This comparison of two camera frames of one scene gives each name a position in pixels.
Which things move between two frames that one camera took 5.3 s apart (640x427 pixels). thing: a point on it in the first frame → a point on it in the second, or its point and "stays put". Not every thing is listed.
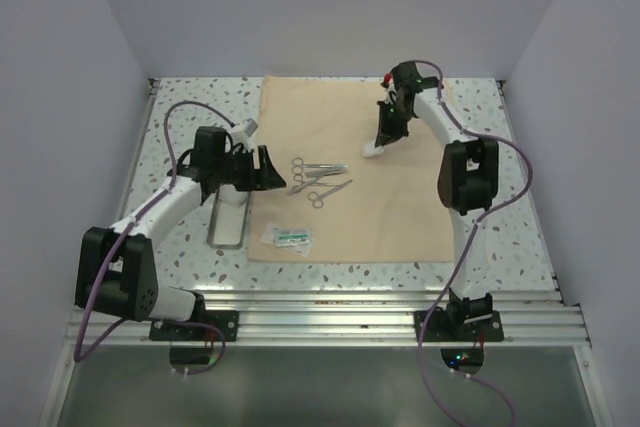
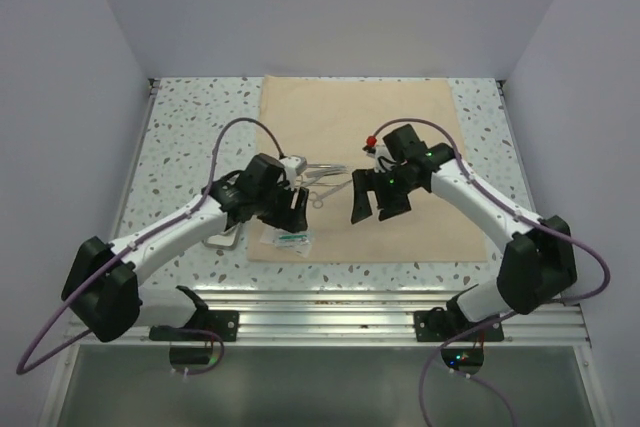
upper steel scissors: x=299 y=165 stays put
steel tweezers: x=320 y=173 stays put
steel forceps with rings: x=298 y=177 stays put
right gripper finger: x=396 y=127 → x=393 y=201
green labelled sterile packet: x=293 y=237 stays put
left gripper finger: x=266 y=177 → x=298 y=211
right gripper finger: x=389 y=124 → x=364 y=181
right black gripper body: x=404 y=112 → x=392 y=180
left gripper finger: x=251 y=185 → x=274 y=219
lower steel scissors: x=318 y=199 stays put
